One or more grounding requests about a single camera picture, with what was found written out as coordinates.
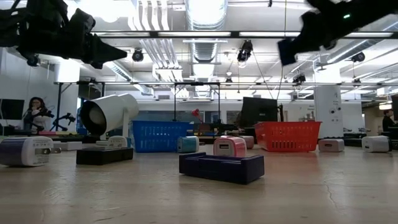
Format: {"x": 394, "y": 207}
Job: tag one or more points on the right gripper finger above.
{"x": 301, "y": 42}

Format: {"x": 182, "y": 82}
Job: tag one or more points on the purple white charger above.
{"x": 28, "y": 151}

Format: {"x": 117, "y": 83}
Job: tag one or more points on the pink charger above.
{"x": 231, "y": 147}

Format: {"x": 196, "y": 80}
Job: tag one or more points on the dark purple digital display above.
{"x": 220, "y": 171}

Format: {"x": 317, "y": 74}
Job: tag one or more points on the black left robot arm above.
{"x": 31, "y": 28}

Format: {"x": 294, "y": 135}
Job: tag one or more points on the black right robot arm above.
{"x": 367, "y": 12}

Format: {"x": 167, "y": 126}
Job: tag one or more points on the black background robot arm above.
{"x": 63, "y": 119}

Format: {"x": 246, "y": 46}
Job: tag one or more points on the black ceiling spotlight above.
{"x": 300, "y": 78}
{"x": 357, "y": 57}
{"x": 137, "y": 55}
{"x": 245, "y": 51}
{"x": 32, "y": 60}

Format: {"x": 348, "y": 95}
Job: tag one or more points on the white cylindrical spotlight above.
{"x": 115, "y": 110}

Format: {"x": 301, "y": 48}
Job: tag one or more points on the black overhead crossbar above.
{"x": 233, "y": 34}

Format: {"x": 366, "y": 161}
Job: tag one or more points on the white round pillar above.
{"x": 329, "y": 112}

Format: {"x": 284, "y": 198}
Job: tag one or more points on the person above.
{"x": 388, "y": 119}
{"x": 35, "y": 115}

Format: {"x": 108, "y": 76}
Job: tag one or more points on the black monitor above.
{"x": 12, "y": 109}
{"x": 259, "y": 109}

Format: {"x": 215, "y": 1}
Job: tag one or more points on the pink yellow mat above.
{"x": 56, "y": 133}

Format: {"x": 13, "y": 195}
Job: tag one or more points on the black flat box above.
{"x": 104, "y": 156}

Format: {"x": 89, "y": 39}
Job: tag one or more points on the blue plastic basket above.
{"x": 158, "y": 137}

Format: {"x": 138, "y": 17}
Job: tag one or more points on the red plastic basket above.
{"x": 287, "y": 137}

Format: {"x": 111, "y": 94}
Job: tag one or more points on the white cube charger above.
{"x": 376, "y": 144}
{"x": 331, "y": 145}

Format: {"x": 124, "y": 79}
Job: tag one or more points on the red desk lamp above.
{"x": 196, "y": 113}

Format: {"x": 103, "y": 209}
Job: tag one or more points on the teal white charger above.
{"x": 188, "y": 144}

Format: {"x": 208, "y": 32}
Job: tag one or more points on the black aluminium table frame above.
{"x": 71, "y": 137}

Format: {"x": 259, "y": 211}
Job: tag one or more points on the silver ventilation duct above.
{"x": 205, "y": 15}

